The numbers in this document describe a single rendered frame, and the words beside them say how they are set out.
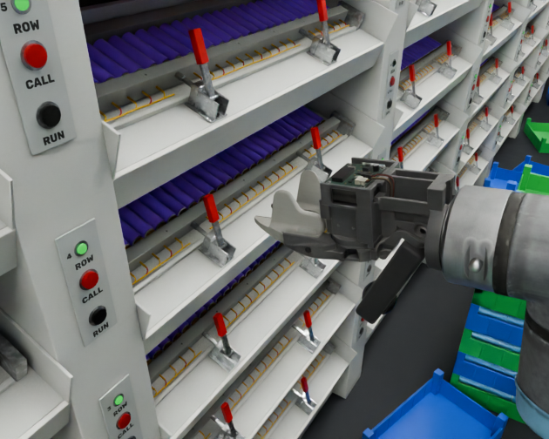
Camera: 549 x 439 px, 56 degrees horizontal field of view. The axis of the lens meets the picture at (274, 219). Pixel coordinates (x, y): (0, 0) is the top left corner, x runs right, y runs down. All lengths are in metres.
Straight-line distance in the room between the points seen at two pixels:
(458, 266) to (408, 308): 1.30
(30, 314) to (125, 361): 0.13
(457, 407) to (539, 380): 1.01
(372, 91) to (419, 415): 0.86
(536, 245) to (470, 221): 0.05
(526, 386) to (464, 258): 0.14
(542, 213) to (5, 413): 0.49
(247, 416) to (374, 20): 0.73
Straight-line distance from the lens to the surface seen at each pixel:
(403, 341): 1.64
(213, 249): 0.66
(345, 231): 0.50
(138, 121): 0.55
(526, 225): 0.45
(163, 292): 0.63
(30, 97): 0.41
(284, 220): 0.54
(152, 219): 0.68
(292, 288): 0.93
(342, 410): 1.44
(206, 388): 0.78
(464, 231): 0.45
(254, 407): 1.00
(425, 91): 1.33
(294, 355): 1.08
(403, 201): 0.48
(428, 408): 1.48
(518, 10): 2.32
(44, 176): 0.43
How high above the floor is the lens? 1.14
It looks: 32 degrees down
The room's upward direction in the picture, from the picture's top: straight up
